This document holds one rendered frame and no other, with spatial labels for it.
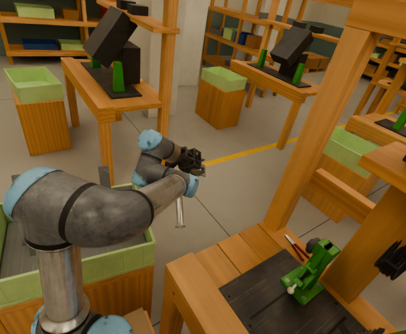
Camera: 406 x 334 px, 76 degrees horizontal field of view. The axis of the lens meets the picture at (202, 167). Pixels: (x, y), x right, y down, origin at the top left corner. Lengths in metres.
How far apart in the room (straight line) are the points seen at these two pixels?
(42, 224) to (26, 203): 0.05
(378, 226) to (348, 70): 0.57
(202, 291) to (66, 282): 0.61
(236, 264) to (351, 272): 0.47
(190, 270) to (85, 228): 0.76
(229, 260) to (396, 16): 1.08
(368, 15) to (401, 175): 0.51
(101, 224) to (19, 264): 0.91
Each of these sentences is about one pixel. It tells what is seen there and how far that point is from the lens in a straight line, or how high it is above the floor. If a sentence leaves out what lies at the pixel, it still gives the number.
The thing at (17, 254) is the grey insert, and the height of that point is 0.85.
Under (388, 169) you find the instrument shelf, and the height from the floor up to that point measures 1.54.
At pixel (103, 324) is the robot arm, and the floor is 1.16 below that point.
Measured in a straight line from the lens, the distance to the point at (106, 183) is 1.29.
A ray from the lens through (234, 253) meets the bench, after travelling 1.31.
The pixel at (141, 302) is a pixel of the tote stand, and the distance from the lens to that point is 1.58.
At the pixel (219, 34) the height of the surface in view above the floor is 0.87.
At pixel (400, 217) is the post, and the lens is 1.10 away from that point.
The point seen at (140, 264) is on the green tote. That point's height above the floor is 0.82.
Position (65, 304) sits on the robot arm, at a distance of 0.75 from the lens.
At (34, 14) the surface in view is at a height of 0.89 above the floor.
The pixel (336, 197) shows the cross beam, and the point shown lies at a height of 1.22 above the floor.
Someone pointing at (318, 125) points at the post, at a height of 1.50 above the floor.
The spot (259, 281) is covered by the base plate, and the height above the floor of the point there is 0.90.
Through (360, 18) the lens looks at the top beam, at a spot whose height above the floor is 1.88.
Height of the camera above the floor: 1.90
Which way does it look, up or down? 35 degrees down
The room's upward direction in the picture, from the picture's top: 11 degrees clockwise
